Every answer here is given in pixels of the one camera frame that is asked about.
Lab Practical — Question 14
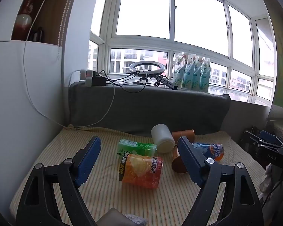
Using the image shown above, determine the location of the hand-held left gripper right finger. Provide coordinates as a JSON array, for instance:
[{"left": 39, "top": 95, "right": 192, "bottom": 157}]
[{"left": 177, "top": 136, "right": 265, "bottom": 226}]

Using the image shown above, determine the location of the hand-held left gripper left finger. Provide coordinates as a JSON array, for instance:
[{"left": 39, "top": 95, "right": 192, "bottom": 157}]
[{"left": 16, "top": 136, "right": 102, "bottom": 226}]

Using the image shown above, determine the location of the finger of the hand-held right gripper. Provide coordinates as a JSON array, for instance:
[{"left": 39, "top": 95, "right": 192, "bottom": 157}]
[{"left": 248, "top": 130, "right": 283, "bottom": 150}]

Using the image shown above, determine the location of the orange paper cup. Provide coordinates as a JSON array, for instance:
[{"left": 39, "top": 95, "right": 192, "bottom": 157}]
[{"left": 171, "top": 145, "right": 191, "bottom": 175}]

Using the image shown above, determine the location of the white plastic cup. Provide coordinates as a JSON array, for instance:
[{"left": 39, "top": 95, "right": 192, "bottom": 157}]
[{"left": 151, "top": 124, "right": 175, "bottom": 153}]

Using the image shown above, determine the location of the blue orange drink can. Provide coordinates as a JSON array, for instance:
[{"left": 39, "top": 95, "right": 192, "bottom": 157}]
[{"left": 192, "top": 142, "right": 225, "bottom": 162}]

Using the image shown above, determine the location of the white cloth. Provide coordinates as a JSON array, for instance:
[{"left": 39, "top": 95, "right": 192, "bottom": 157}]
[{"left": 259, "top": 163, "right": 274, "bottom": 193}]

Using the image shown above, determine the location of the orange cylinder can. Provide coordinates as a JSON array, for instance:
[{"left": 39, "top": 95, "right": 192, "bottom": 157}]
[{"left": 171, "top": 129, "right": 195, "bottom": 147}]

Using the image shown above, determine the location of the striped yellow bed sheet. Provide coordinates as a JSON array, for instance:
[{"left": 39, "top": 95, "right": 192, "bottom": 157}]
[{"left": 9, "top": 126, "right": 266, "bottom": 226}]

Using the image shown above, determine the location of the grey cloth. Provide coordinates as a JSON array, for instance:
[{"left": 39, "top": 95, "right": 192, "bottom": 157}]
[{"left": 101, "top": 208, "right": 148, "bottom": 226}]

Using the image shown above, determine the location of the black power adapter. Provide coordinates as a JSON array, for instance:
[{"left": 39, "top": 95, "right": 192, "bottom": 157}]
[{"left": 92, "top": 75, "right": 107, "bottom": 87}]

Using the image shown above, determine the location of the white power strip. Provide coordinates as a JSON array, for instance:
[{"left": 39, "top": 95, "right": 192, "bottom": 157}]
[{"left": 71, "top": 69, "right": 96, "bottom": 88}]

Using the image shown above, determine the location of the white framed window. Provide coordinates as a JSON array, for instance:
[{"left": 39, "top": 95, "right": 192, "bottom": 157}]
[{"left": 87, "top": 0, "right": 278, "bottom": 107}]

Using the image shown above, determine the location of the dark bottle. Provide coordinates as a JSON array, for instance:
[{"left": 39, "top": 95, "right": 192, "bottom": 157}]
[{"left": 28, "top": 27, "right": 44, "bottom": 43}]

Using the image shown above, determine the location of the red and white vase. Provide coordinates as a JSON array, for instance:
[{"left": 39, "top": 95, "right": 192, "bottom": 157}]
[{"left": 14, "top": 0, "right": 40, "bottom": 36}]

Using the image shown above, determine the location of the black cable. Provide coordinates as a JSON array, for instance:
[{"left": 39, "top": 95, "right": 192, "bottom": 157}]
[{"left": 100, "top": 70, "right": 161, "bottom": 94}]

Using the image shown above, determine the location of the ring light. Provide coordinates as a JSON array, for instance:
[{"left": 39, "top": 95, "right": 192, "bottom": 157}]
[{"left": 129, "top": 61, "right": 166, "bottom": 79}]

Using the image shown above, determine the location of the white cable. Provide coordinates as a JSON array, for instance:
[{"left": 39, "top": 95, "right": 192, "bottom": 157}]
[{"left": 23, "top": 0, "right": 115, "bottom": 129}]

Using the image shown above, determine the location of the wooden wall shelf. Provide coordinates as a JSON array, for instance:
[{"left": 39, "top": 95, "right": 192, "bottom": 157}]
[{"left": 11, "top": 0, "right": 81, "bottom": 47}]

